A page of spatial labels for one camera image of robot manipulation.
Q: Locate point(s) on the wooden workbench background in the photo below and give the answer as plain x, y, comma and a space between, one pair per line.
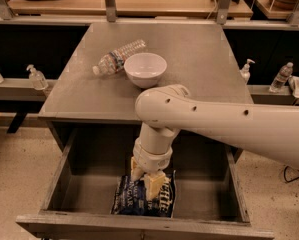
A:
124, 8

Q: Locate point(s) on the left sanitizer pump bottle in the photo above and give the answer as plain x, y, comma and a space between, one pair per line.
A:
37, 78

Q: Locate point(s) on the right sanitizer pump bottle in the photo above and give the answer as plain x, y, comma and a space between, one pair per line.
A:
245, 70

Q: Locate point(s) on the white ceramic bowl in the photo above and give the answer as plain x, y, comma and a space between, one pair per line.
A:
145, 69

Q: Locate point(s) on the open grey top drawer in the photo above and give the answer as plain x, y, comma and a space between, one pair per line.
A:
209, 203

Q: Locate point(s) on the blue kettle chip bag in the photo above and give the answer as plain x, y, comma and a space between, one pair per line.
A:
130, 198

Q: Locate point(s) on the sanitizer pump bottle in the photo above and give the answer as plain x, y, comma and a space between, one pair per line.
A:
37, 78
245, 70

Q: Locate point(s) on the small water bottle right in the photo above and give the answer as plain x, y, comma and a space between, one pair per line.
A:
282, 77

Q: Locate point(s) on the clear plastic water bottle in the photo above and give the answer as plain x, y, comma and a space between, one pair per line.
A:
113, 62

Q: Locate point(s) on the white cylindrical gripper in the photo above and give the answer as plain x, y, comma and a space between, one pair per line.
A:
152, 159

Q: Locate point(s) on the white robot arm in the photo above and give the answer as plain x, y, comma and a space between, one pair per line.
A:
268, 130

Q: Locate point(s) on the grey wooden cabinet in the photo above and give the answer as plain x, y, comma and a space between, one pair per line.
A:
198, 56

